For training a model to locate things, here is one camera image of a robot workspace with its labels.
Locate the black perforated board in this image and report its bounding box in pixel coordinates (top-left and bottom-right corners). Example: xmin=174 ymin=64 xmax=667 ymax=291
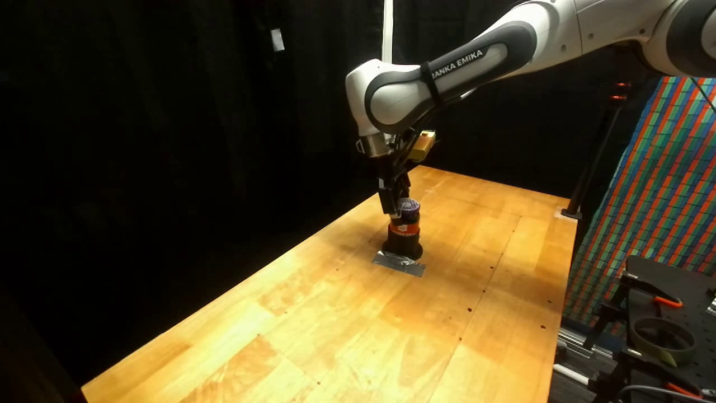
xmin=593 ymin=256 xmax=716 ymax=403

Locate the orange handled clamp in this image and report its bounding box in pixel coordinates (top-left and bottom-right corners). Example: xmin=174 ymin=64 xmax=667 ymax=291
xmin=651 ymin=297 xmax=685 ymax=314

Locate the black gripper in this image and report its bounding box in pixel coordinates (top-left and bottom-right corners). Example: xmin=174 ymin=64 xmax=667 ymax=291
xmin=372 ymin=134 xmax=417 ymax=219

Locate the colourful striped cloth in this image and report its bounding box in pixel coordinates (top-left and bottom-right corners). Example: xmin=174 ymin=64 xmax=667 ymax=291
xmin=564 ymin=75 xmax=716 ymax=331

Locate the black tripod stand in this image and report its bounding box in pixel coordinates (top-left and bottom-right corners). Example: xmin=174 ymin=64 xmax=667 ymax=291
xmin=560 ymin=81 xmax=633 ymax=225

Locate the roll of masking tape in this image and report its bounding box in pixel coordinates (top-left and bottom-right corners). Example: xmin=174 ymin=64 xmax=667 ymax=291
xmin=629 ymin=317 xmax=701 ymax=370

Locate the white vertical pole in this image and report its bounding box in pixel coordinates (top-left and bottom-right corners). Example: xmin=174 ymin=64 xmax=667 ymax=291
xmin=378 ymin=0 xmax=397 ymax=64

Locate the black curtain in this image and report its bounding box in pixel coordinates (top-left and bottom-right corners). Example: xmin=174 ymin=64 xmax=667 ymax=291
xmin=0 ymin=0 xmax=659 ymax=389

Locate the dark jar with orange label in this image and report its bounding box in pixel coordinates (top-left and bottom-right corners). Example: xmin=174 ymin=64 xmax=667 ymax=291
xmin=381 ymin=200 xmax=426 ymax=263

